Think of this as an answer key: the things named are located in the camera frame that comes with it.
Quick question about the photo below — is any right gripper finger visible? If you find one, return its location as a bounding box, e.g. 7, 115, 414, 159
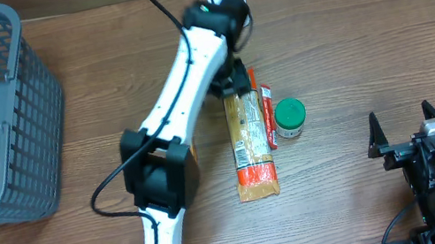
368, 112, 389, 158
421, 100, 435, 120

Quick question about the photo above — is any green lid jar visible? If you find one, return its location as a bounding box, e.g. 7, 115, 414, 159
273, 97, 306, 139

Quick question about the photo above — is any red and tan cracker package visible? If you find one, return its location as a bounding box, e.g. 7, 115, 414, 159
216, 64, 290, 204

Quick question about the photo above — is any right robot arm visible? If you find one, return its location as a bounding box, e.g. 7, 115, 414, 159
368, 101, 435, 244

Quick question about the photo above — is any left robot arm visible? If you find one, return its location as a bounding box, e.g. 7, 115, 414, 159
120, 0, 251, 244

